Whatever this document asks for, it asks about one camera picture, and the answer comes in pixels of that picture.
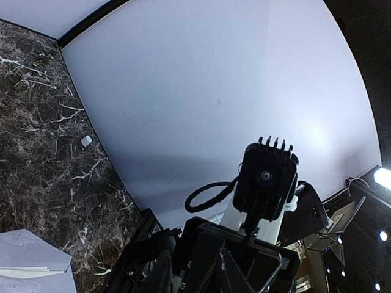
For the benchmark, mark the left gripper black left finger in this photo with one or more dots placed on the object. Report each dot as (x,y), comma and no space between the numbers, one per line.
(160,278)

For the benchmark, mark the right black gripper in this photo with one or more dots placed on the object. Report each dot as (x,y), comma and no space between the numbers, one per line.
(267,267)

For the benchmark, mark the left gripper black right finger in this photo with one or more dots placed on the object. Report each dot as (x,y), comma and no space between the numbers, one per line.
(229,277)

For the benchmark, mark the grey envelope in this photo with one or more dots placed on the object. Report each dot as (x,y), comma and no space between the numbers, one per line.
(22,248)

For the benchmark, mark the white glue stick cap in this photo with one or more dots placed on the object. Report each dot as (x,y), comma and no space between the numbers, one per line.
(86,141)

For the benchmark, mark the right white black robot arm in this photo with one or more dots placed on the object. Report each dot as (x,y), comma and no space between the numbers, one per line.
(308,218)

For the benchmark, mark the black front rail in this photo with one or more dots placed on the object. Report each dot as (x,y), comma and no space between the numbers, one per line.
(135,262)

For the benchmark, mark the right black frame post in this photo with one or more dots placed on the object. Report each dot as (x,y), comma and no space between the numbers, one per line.
(89,21)

